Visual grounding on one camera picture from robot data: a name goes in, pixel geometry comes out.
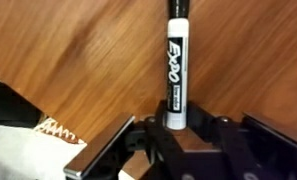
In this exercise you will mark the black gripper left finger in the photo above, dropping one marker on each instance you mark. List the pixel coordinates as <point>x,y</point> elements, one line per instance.
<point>170,161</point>

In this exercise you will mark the black Expo dry-erase marker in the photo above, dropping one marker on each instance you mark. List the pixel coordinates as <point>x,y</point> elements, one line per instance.
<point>177,63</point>

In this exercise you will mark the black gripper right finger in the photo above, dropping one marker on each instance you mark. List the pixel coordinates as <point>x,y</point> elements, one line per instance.
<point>225,134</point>

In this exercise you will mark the yellow tote bag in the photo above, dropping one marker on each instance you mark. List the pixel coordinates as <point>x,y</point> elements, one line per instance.
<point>37,153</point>

